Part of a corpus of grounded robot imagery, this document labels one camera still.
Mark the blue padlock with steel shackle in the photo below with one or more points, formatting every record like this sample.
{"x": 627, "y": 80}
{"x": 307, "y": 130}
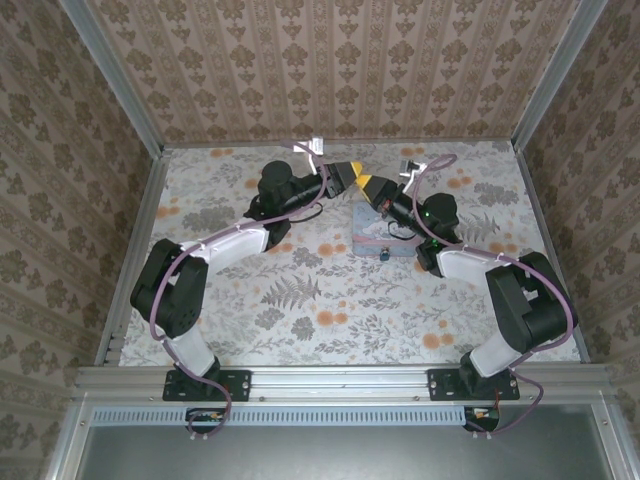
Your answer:
{"x": 385, "y": 255}

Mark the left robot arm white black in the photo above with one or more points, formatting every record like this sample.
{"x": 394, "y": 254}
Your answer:
{"x": 170, "y": 285}

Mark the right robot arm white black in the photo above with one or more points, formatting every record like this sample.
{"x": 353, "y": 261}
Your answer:
{"x": 525, "y": 305}

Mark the grey metal sheet panel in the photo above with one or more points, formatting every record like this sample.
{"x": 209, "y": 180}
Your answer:
{"x": 325, "y": 455}

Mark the aluminium right side frame rail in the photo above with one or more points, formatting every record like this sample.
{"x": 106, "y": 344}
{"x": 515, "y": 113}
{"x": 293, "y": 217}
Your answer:
{"x": 555, "y": 210}

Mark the aluminium frame rail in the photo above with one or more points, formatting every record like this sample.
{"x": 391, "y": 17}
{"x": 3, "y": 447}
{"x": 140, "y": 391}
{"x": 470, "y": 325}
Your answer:
{"x": 555, "y": 210}
{"x": 145, "y": 200}
{"x": 340, "y": 382}

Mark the aluminium left side frame rail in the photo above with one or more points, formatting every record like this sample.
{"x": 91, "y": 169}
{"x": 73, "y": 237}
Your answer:
{"x": 145, "y": 200}

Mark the black base plate of right arm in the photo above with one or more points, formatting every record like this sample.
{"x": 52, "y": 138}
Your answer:
{"x": 442, "y": 385}

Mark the aluminium right upright post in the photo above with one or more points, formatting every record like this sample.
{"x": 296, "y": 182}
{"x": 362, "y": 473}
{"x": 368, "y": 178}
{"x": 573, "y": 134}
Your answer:
{"x": 550, "y": 70}

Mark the aluminium upright post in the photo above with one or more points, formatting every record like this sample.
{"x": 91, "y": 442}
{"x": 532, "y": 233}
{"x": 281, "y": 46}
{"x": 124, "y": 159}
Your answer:
{"x": 115, "y": 75}
{"x": 550, "y": 70}

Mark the aluminium front frame rail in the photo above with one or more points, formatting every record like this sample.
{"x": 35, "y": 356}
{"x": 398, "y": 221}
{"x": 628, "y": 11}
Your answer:
{"x": 340, "y": 382}

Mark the aluminium left upright post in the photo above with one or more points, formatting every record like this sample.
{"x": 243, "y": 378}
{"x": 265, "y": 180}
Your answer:
{"x": 115, "y": 75}

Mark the black base plate of left arm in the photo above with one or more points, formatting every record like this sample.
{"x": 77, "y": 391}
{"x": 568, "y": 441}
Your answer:
{"x": 235, "y": 385}

